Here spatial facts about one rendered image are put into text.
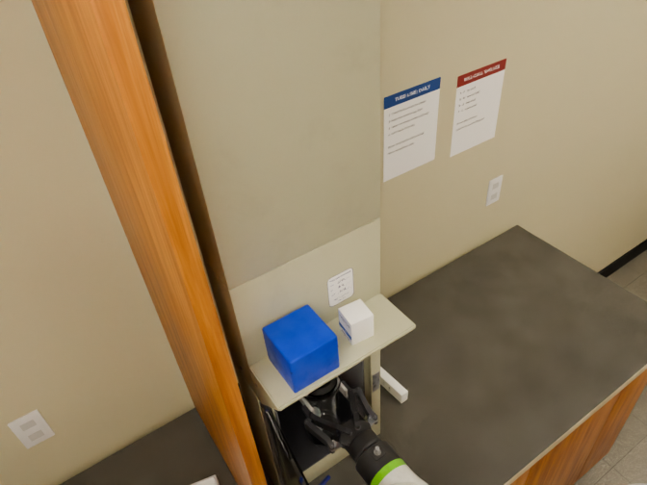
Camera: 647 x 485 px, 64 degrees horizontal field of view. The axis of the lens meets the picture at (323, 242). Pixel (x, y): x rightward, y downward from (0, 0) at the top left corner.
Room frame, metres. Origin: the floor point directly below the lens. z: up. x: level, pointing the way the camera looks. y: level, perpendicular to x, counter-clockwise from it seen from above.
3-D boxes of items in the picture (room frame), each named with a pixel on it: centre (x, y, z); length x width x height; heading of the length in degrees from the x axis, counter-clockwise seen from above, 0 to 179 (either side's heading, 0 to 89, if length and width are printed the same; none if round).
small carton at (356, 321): (0.68, -0.05, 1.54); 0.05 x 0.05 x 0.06; 25
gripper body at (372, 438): (0.63, -0.04, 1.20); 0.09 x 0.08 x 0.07; 31
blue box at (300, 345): (0.61, 0.06, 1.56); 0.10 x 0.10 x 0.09; 31
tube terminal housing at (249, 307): (0.81, 0.09, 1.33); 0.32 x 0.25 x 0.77; 121
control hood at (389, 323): (0.65, 0.00, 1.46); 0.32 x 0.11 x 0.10; 121
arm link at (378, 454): (0.57, -0.08, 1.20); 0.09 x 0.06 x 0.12; 121
